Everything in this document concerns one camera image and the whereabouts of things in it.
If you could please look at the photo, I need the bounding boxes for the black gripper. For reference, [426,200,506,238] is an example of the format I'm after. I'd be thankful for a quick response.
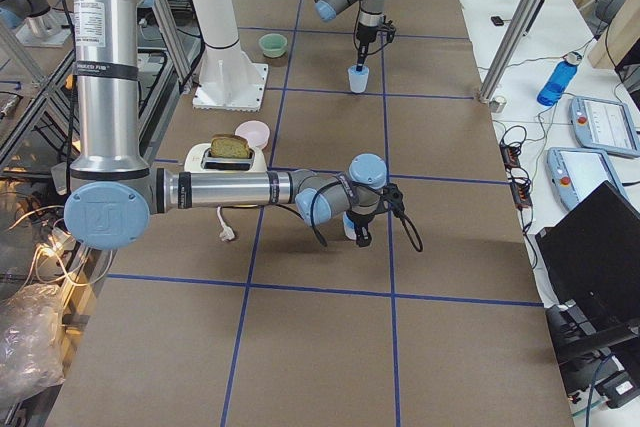
[356,11,386,72]
[349,201,387,247]

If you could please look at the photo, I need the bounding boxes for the light blue cup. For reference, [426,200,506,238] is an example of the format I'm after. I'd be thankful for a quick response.
[347,65,369,94]
[343,213,357,241]

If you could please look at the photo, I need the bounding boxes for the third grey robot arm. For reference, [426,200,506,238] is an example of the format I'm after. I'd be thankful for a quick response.
[1,0,70,48]

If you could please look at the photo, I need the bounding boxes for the green bowl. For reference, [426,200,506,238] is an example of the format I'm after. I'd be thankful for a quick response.
[258,33,288,59]

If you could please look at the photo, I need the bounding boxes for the toaster white power plug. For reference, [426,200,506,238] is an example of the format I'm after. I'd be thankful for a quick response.
[216,207,236,242]

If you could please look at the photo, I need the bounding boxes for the pink bowl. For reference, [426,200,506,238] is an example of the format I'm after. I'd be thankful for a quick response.
[235,120,271,150]

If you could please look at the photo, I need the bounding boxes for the orange black power strip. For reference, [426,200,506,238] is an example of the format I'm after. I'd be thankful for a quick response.
[499,143,533,211]

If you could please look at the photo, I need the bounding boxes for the toast bread slice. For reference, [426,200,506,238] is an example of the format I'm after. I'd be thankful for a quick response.
[210,134,251,159]

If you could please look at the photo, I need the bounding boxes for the cream white toaster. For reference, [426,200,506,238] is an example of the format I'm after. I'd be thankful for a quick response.
[184,143,269,207]

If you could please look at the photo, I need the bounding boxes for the blue water bottle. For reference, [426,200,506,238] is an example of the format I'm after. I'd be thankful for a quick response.
[536,51,583,107]

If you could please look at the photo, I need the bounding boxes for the near teach pendant tablet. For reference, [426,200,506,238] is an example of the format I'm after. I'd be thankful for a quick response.
[546,147,627,211]

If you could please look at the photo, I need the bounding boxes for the teach pendant tablet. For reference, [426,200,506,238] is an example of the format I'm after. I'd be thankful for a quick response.
[569,96,639,158]
[546,147,627,211]

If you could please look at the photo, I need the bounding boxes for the black laptop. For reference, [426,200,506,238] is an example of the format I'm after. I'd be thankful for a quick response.
[536,181,639,320]

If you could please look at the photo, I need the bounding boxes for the far teach pendant tablet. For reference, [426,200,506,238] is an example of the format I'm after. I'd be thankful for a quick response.
[569,96,639,158]

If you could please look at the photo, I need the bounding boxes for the clear plastic bag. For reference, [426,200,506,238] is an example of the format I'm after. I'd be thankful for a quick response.
[1,284,64,406]

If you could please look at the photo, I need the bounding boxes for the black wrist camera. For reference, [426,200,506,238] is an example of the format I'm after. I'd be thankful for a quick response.
[383,183,405,219]

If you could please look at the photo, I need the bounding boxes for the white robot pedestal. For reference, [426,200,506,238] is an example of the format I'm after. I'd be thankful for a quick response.
[192,0,268,112]

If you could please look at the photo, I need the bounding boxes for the aluminium frame post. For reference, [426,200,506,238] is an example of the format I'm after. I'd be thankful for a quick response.
[478,0,541,113]

